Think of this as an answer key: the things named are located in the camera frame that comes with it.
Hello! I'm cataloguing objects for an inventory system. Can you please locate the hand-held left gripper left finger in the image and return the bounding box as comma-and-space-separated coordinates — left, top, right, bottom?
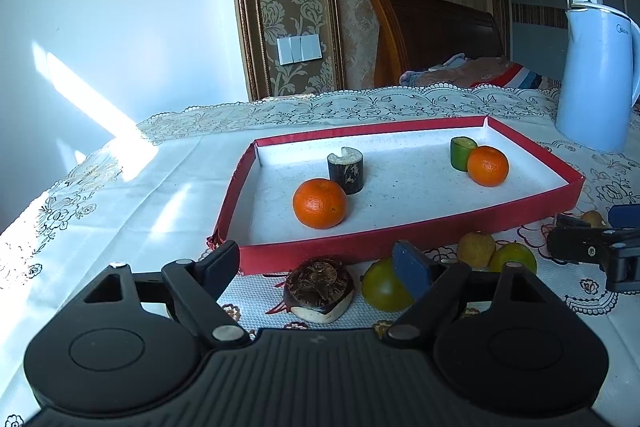
82, 239, 251, 350

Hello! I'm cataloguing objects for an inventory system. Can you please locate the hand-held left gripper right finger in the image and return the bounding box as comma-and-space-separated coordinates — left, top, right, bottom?
384, 241, 544, 350

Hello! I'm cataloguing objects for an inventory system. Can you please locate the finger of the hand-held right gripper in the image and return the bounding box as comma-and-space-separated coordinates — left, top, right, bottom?
546, 213, 621, 265
607, 204, 640, 231

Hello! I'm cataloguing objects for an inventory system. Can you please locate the green citrus fruit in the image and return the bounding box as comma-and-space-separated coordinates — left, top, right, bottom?
489, 242, 538, 275
361, 257, 416, 313

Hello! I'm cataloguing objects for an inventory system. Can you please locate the red shallow cardboard box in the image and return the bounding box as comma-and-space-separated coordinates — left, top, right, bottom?
206, 115, 586, 277

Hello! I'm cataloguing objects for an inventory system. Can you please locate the yellow-brown round fruit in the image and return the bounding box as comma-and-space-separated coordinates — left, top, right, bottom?
456, 231, 497, 270

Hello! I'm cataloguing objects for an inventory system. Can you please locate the large orange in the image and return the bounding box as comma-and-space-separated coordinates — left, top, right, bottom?
292, 178, 348, 230

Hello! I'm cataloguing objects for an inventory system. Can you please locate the small orange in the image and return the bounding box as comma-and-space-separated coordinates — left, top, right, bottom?
467, 146, 510, 188

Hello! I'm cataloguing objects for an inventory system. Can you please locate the dark sugarcane piece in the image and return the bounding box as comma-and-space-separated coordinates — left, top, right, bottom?
327, 147, 365, 196

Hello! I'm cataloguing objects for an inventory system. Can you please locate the green cucumber piece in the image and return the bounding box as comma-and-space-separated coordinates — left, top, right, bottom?
450, 136, 480, 171

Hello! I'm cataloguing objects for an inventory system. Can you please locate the white lace tablecloth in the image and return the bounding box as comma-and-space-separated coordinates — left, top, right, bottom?
0, 83, 640, 427

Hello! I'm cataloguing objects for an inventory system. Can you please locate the light blue kettle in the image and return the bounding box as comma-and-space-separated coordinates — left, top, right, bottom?
555, 1, 640, 154

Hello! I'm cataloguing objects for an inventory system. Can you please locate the striped colourful blanket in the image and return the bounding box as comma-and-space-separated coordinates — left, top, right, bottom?
398, 53, 563, 92

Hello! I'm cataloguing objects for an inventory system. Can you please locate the brown wooden headboard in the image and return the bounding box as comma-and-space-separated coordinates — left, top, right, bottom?
364, 0, 506, 88

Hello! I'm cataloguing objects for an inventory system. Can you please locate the white wall light switch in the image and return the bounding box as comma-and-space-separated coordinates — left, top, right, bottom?
276, 33, 323, 66

